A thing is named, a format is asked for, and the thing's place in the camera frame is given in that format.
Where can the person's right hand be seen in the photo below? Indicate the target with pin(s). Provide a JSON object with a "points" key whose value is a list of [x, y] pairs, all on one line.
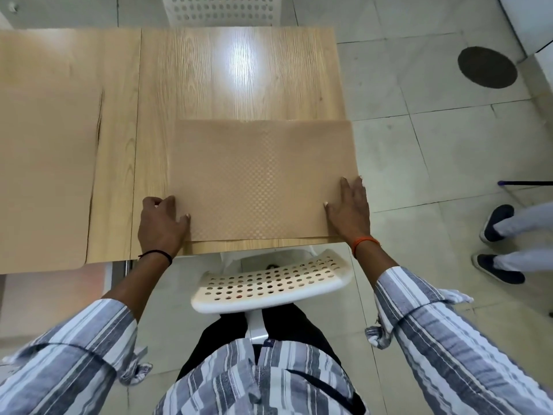
{"points": [[352, 216]]}

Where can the light wooden table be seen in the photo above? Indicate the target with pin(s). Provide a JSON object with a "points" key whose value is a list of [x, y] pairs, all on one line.
{"points": [[207, 82]]}

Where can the person's left hand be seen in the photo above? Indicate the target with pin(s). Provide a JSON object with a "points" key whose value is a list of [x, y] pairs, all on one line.
{"points": [[160, 229]]}

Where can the orange wrist thread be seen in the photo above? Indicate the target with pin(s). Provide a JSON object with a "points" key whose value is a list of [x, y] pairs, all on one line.
{"points": [[366, 244]]}

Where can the black trousers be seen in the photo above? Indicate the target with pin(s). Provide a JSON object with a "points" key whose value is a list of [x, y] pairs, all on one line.
{"points": [[294, 324]]}

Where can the white perforated plastic chair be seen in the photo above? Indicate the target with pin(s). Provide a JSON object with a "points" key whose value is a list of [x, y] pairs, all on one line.
{"points": [[268, 285], [220, 8]]}

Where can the grey white striped shirt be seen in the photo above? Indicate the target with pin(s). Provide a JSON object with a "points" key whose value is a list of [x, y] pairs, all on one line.
{"points": [[259, 384]]}

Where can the dark round floor cover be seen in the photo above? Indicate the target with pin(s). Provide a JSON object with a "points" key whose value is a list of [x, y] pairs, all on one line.
{"points": [[487, 67]]}

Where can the black wrist thread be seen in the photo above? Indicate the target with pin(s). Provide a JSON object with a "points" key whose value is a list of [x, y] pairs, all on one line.
{"points": [[155, 254]]}

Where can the stack of beige placemats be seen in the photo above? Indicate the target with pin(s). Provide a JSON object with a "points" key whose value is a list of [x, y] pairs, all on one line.
{"points": [[43, 168]]}

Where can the person's right forearm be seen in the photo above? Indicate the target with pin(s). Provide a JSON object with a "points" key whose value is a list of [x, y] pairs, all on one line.
{"points": [[373, 259]]}

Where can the dark thin rod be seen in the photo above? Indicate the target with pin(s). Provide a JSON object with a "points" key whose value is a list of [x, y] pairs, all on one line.
{"points": [[527, 183]]}

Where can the beige textured placemat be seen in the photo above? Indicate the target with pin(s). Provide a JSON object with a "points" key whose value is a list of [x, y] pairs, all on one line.
{"points": [[259, 177]]}

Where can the person's left forearm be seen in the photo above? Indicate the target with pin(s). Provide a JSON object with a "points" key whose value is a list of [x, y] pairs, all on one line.
{"points": [[138, 285]]}

